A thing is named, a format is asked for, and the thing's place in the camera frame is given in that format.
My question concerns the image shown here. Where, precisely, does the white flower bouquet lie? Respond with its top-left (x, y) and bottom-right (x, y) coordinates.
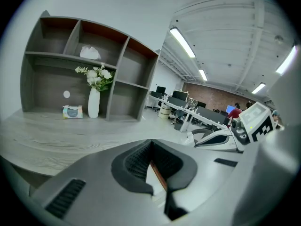
top-left (75, 62), bottom-right (116, 92)

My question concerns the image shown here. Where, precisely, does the brown wooden drawer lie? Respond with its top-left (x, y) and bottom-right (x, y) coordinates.
top-left (145, 160), bottom-right (169, 203)

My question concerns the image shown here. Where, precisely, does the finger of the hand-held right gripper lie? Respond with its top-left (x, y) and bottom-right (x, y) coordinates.
top-left (191, 128), bottom-right (214, 141)
top-left (194, 131), bottom-right (238, 152)

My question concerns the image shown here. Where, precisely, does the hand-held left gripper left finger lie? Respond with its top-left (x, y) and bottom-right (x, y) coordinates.
top-left (30, 138), bottom-right (171, 226)

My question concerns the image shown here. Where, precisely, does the white crumpled plastic bag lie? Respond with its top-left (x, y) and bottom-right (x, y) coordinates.
top-left (79, 44), bottom-right (102, 61)

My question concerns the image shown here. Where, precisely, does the cardboard box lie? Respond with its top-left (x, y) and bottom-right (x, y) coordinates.
top-left (158, 105), bottom-right (172, 120)

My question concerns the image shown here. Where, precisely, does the long white office desk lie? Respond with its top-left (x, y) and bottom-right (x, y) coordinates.
top-left (147, 94), bottom-right (229, 133)

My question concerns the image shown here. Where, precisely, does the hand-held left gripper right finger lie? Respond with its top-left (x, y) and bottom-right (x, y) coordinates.
top-left (150, 138), bottom-right (243, 221)

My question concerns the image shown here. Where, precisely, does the white ceramic vase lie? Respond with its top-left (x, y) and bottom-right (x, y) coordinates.
top-left (87, 86), bottom-right (101, 119)

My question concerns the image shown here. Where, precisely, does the grey wooden desk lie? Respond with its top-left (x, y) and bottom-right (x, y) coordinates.
top-left (0, 106), bottom-right (196, 191)

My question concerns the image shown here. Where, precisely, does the grey wooden shelf unit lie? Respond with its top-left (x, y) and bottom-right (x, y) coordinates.
top-left (19, 10), bottom-right (161, 122)

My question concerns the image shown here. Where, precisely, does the pastel tissue box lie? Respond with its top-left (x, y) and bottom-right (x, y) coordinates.
top-left (62, 105), bottom-right (84, 119)

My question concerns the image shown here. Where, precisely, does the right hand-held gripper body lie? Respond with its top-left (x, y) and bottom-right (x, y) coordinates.
top-left (229, 101), bottom-right (276, 153)

